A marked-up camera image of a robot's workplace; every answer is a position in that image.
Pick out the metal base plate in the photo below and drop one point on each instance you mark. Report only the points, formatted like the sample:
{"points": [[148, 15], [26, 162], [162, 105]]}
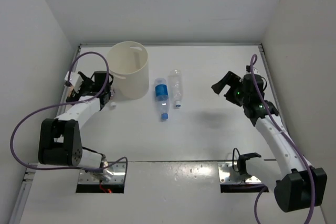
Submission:
{"points": [[113, 175], [227, 176]]}

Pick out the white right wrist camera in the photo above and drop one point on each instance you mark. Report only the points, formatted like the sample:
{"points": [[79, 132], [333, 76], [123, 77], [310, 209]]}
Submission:
{"points": [[250, 69]]}

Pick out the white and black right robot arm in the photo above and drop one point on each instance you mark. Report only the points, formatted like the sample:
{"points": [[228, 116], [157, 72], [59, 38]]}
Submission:
{"points": [[298, 185]]}

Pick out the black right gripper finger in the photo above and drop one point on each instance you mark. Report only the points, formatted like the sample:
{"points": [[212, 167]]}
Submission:
{"points": [[230, 79], [230, 95]]}

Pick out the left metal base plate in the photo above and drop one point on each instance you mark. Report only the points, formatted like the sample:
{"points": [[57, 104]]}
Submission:
{"points": [[113, 175]]}

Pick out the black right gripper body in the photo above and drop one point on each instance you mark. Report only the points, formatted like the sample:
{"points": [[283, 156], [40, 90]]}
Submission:
{"points": [[243, 97]]}

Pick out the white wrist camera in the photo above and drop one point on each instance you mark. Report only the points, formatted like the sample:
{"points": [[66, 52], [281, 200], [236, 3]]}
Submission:
{"points": [[250, 69], [73, 80]]}

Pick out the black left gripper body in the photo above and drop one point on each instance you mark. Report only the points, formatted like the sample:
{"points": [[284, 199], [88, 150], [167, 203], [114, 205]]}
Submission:
{"points": [[86, 87]]}

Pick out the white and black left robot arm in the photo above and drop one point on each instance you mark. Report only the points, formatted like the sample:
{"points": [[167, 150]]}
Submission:
{"points": [[60, 140]]}

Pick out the clear plastic bottle blue cap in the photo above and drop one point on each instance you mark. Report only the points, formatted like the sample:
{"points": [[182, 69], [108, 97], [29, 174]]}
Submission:
{"points": [[176, 87]]}

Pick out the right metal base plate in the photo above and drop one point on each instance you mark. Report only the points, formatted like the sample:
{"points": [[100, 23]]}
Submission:
{"points": [[227, 176]]}

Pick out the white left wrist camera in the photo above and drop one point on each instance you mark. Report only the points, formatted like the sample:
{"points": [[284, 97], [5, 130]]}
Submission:
{"points": [[73, 80]]}

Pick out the blue label plastic bottle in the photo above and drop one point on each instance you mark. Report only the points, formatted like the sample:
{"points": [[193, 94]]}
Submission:
{"points": [[162, 98]]}

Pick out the aluminium frame rail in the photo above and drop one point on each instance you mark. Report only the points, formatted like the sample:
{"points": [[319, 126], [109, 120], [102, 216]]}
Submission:
{"points": [[72, 67]]}

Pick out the cream cylindrical bin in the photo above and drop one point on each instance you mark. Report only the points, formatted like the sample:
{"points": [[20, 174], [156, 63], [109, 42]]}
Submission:
{"points": [[129, 65]]}

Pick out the small clear bottle white cap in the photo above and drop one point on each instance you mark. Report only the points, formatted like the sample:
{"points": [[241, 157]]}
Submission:
{"points": [[112, 103]]}

